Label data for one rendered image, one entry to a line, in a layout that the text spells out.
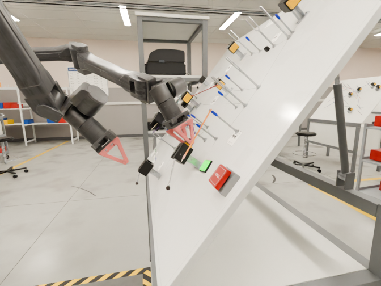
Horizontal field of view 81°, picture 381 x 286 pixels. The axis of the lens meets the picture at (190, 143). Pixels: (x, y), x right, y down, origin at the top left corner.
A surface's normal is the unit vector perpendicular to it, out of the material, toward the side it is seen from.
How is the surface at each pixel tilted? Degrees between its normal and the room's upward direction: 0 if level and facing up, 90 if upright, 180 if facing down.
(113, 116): 90
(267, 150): 51
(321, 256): 0
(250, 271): 0
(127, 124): 90
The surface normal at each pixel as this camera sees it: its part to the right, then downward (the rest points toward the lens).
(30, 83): 0.18, 0.49
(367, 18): -0.77, -0.57
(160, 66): 0.24, 0.18
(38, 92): 0.21, 0.69
